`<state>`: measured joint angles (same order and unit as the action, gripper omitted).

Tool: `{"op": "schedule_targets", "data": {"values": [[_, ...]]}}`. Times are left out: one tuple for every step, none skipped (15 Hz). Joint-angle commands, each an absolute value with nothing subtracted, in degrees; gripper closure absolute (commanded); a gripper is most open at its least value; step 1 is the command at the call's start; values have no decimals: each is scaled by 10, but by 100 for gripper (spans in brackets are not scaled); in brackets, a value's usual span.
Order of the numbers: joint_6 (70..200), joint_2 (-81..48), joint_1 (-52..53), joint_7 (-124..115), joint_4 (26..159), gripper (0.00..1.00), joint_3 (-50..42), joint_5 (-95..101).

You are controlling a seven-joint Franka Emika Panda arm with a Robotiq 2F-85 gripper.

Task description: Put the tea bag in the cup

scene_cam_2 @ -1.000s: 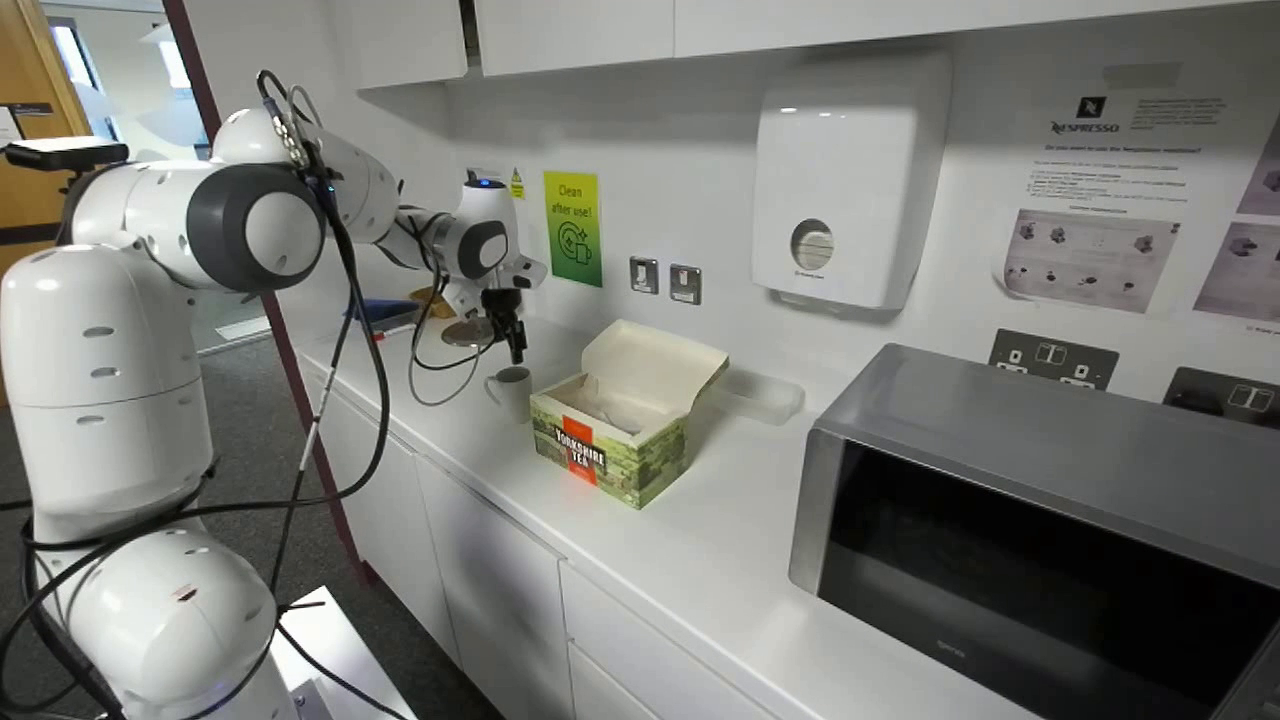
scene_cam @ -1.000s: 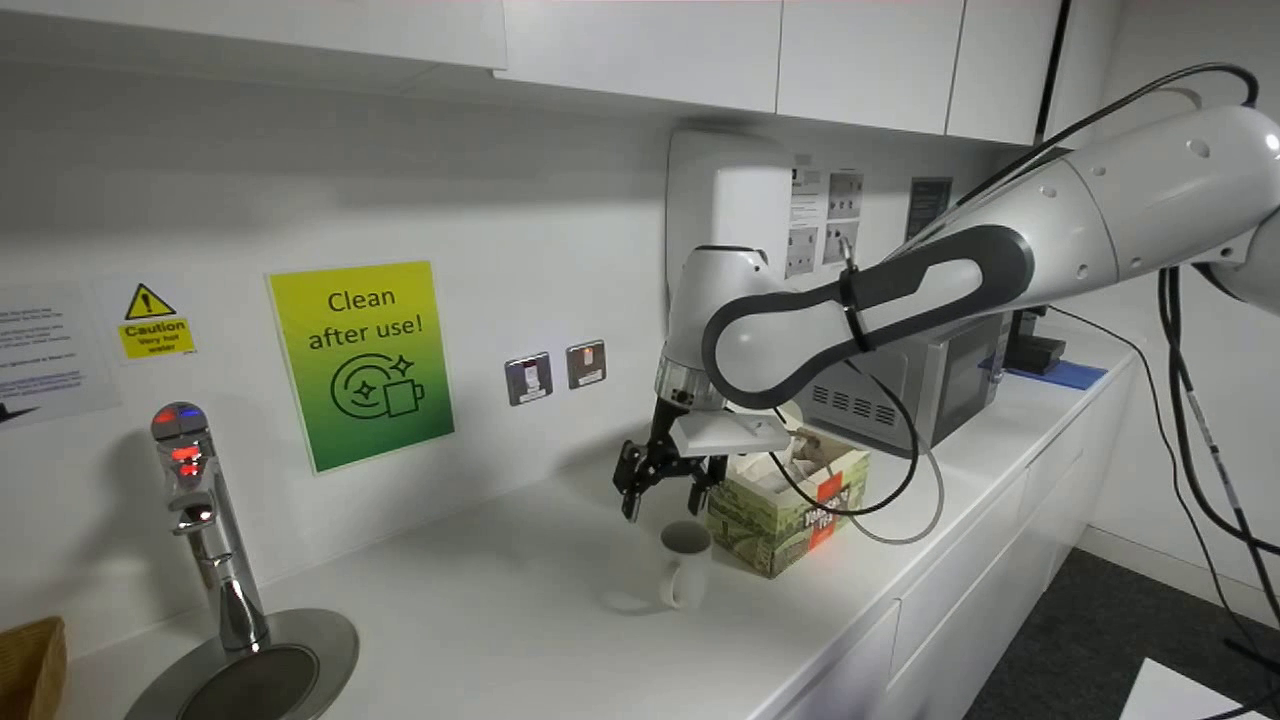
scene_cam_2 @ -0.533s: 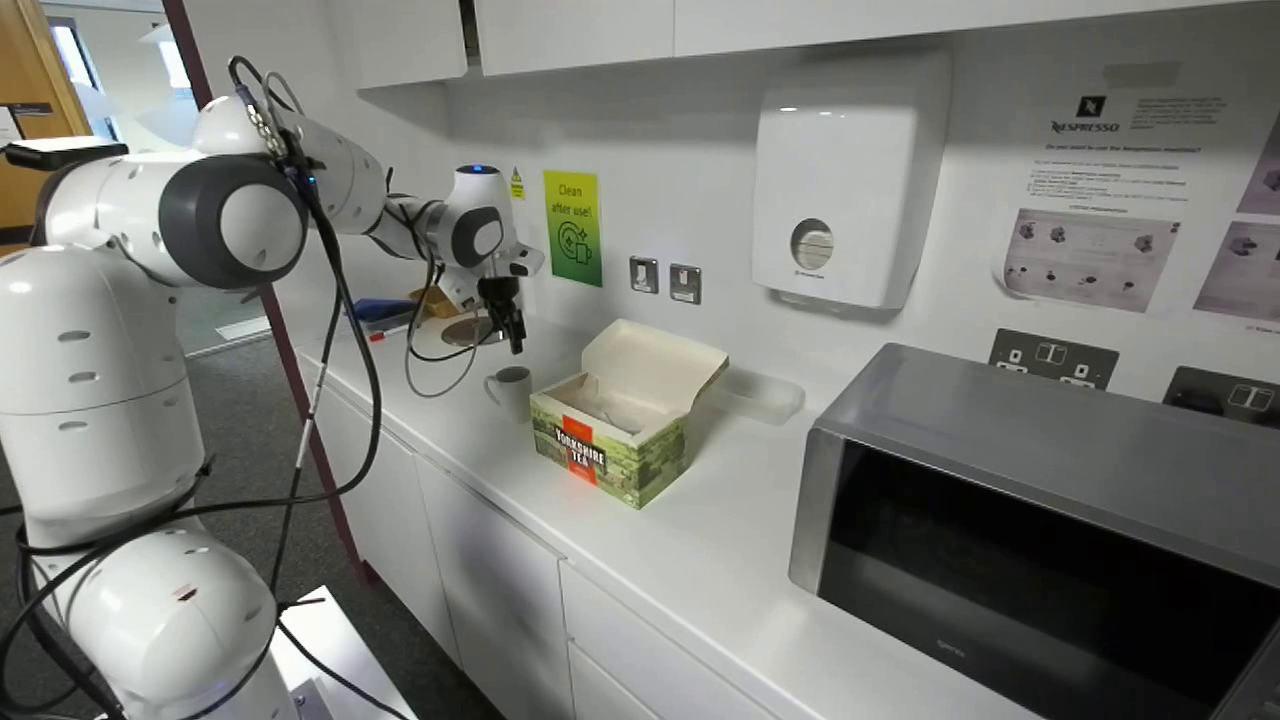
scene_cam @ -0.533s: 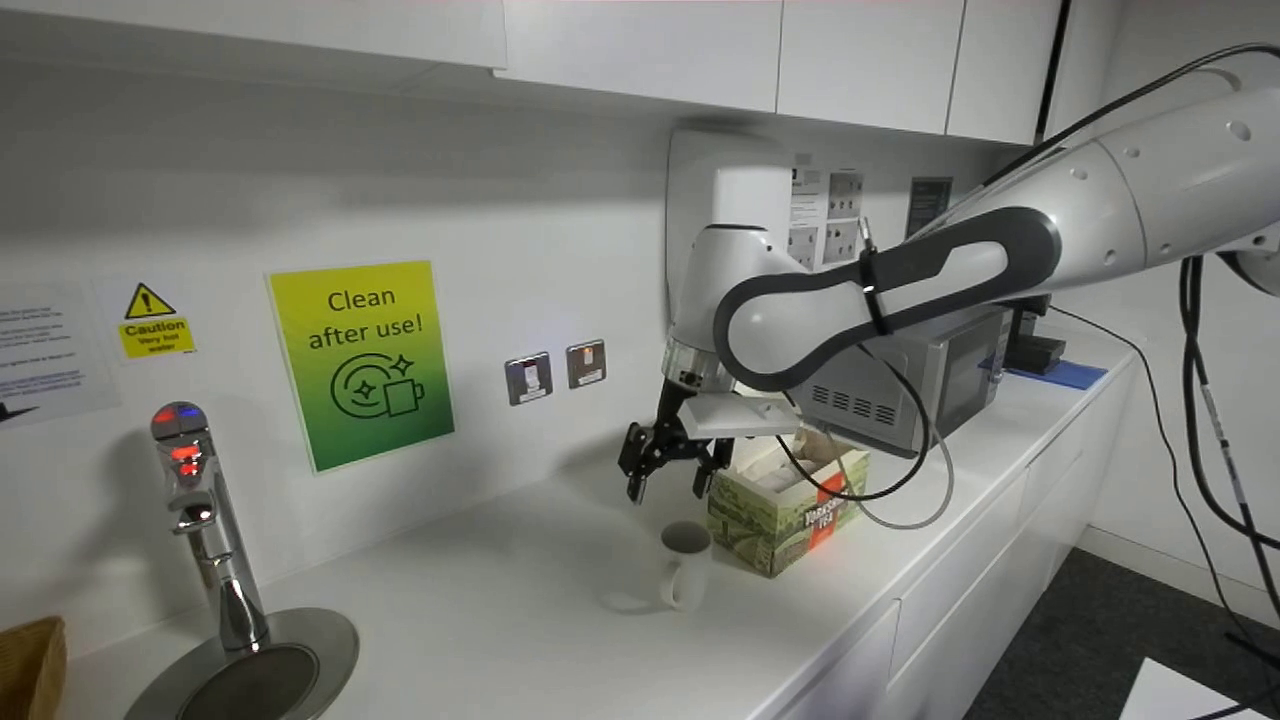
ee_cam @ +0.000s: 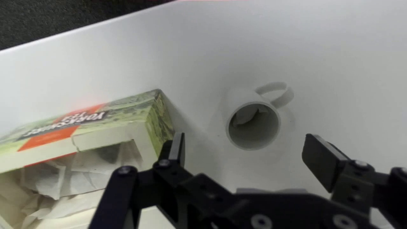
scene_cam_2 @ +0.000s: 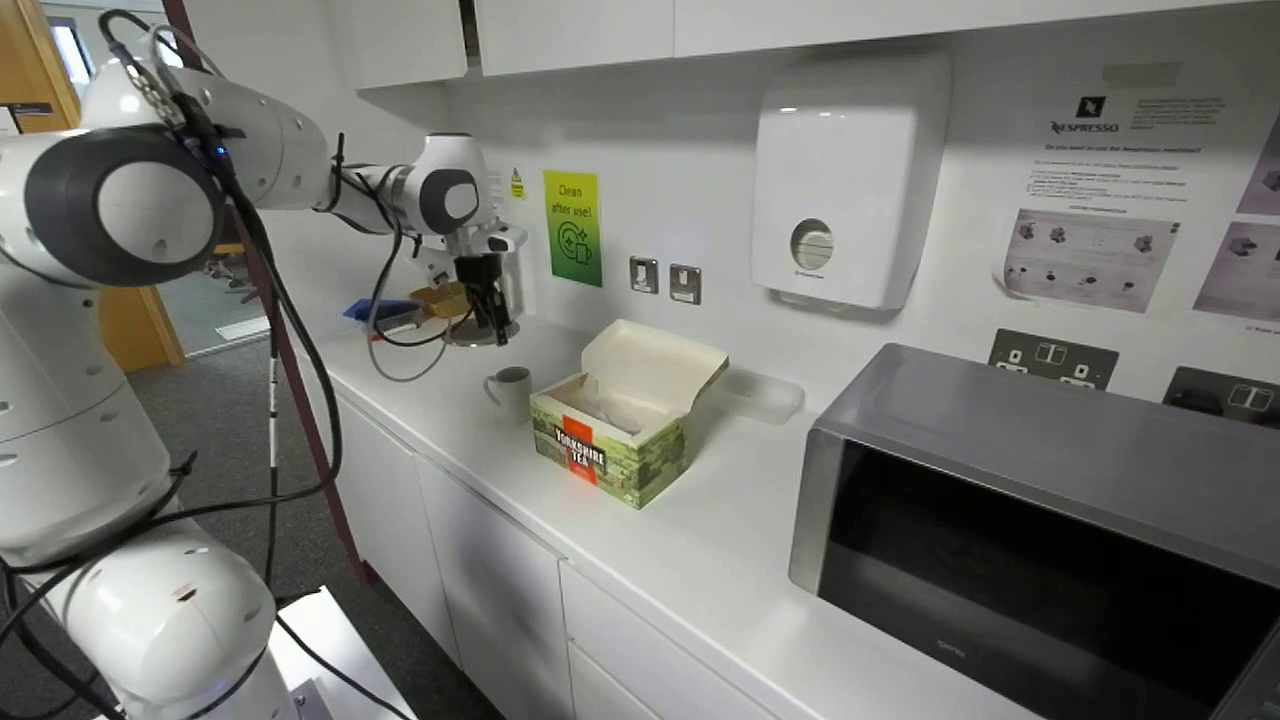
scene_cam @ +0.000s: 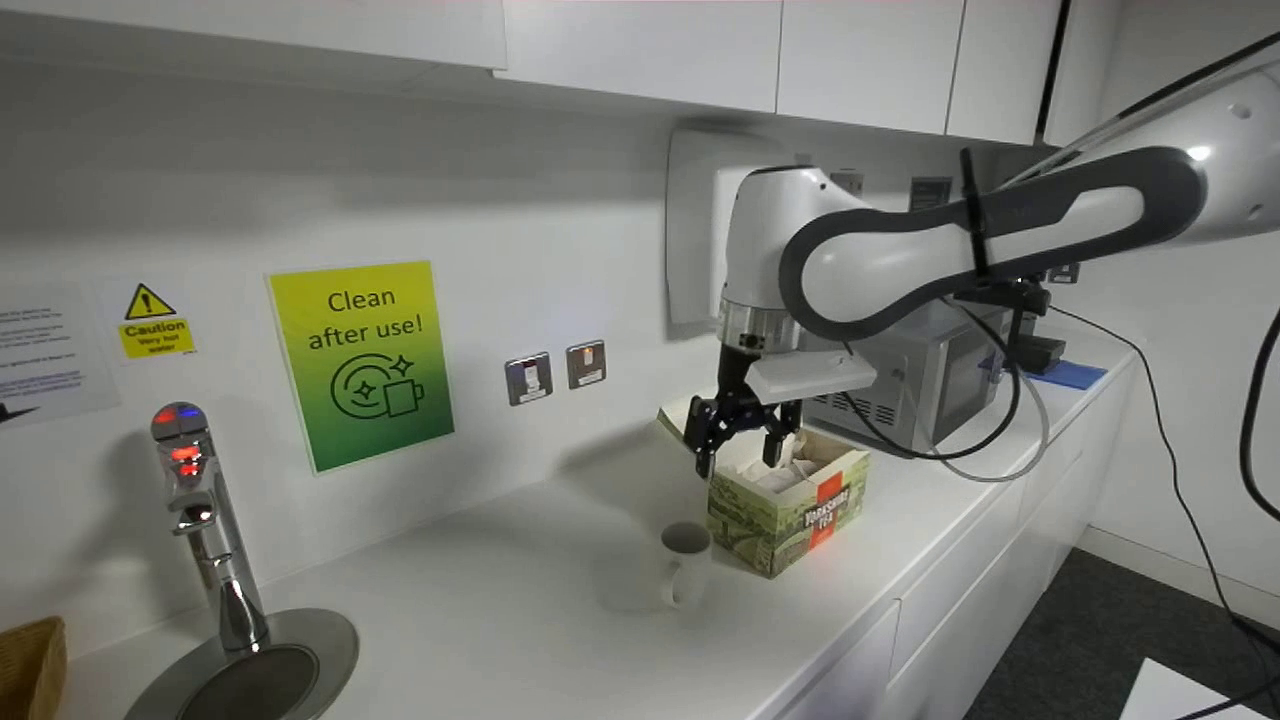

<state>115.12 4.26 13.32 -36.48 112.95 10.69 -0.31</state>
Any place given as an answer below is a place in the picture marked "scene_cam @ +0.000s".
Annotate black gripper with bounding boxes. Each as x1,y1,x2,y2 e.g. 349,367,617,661
680,339,809,479

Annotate green cardboard tea box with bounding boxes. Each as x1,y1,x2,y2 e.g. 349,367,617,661
658,395,875,580

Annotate white ceramic cup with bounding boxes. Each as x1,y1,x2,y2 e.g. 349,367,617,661
658,514,719,614

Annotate silver microwave oven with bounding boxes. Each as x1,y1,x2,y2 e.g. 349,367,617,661
803,311,1018,455

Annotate white lower cabinets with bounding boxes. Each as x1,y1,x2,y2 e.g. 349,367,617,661
773,354,1152,720

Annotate white cabinets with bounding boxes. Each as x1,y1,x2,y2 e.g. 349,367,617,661
0,0,1071,149
773,354,1152,720

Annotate blue cloth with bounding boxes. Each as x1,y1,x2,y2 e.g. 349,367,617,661
1035,354,1113,395

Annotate green cleaning poster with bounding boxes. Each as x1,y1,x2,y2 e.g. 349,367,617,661
265,256,459,475

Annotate white upper cabinets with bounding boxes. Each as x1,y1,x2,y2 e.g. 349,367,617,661
0,0,1071,149

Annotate white robot stand plate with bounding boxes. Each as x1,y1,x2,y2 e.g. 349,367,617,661
1116,653,1280,720

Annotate round metal drain plate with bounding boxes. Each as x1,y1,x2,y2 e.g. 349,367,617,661
120,604,365,720

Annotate chrome boiling water tap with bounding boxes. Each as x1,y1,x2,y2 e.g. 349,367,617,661
147,395,271,661

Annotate yellow caution sign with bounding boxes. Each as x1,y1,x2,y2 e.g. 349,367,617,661
118,280,199,364

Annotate white paper notice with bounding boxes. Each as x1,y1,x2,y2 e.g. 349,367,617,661
0,297,123,433

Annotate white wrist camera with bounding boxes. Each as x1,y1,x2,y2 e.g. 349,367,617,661
742,348,885,409

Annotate silver wall switch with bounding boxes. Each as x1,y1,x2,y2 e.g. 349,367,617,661
565,336,611,390

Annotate wall power sockets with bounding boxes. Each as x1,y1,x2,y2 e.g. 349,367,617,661
500,348,558,412

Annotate black robot base cable bundle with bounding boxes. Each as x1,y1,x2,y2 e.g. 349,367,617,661
1043,301,1280,720

